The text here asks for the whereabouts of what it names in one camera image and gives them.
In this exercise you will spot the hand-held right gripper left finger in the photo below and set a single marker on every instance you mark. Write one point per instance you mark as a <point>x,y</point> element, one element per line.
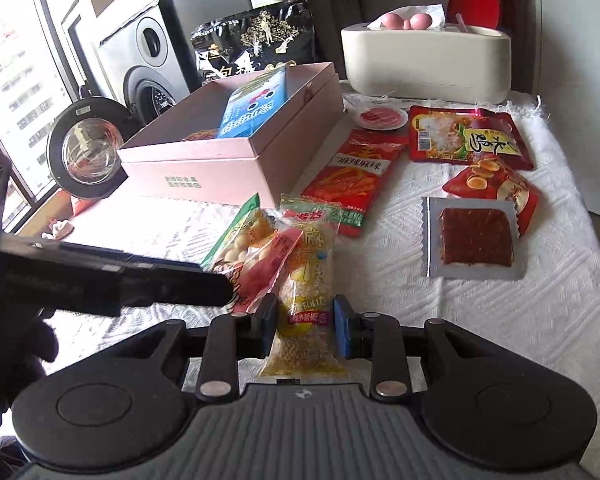
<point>267,327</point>

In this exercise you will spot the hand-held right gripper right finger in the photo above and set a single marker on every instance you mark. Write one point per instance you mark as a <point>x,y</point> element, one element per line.
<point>344,330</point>

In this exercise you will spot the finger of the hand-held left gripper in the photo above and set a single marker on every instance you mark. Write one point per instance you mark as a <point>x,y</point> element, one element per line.
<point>130,287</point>
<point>145,259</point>

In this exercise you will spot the yellow noodle snack packet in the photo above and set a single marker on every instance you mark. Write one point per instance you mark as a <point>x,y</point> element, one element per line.
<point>310,270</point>

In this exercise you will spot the green red egg snack packet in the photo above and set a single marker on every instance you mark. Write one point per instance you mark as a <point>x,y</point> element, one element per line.
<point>260,240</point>

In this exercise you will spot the pink gift box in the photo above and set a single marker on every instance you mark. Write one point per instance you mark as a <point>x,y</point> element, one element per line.
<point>205,170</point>

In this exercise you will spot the red chicken feet packet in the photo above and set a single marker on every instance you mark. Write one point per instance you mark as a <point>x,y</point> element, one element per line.
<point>445,135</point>

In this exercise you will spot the person's left hand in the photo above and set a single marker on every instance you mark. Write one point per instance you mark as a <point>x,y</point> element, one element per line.
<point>10,360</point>

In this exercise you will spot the small white figurine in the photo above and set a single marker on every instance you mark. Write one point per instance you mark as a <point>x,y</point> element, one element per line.
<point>60,230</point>

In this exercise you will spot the round black lamp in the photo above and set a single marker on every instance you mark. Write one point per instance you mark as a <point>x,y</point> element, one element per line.
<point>90,150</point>

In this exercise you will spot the orange snack packet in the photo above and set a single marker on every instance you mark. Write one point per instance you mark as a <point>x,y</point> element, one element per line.
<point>202,135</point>

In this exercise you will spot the white knitted tablecloth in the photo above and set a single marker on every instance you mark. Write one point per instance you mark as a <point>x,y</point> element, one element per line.
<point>480,310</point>

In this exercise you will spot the red strips snack packet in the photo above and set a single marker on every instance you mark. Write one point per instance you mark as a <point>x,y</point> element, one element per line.
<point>352,180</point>

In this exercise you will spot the silver packet with brown square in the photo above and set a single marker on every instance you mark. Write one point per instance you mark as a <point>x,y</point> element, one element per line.
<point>475,235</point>

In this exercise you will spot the blue snack packet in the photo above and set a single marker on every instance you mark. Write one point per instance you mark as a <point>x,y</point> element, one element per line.
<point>252,105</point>

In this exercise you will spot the red chips packet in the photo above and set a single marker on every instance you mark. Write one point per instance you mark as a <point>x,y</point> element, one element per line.
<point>485,177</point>

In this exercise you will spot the small round red dish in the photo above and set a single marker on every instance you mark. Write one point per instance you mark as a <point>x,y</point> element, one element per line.
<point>380,117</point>

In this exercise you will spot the grey speaker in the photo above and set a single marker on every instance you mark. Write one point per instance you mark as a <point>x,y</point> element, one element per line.
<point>150,40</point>

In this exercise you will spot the black printed bag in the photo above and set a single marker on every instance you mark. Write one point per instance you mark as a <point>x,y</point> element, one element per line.
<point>260,35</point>

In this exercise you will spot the cream tissue box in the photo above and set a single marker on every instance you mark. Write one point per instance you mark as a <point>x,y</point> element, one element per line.
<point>420,70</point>

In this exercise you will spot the pink egg-shaped toy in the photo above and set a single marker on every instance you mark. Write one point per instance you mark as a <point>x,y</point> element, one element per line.
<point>392,21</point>
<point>420,21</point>

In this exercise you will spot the white cabinet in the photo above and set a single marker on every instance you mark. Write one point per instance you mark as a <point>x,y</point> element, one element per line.
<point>580,110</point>

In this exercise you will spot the white tissue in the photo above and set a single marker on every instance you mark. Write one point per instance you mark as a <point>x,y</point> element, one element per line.
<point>420,10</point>

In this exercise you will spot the pink straw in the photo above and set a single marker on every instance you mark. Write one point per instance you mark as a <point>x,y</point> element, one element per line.
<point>462,22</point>

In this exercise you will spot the red round mirror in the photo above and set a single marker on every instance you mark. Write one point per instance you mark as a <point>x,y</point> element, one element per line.
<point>475,0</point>

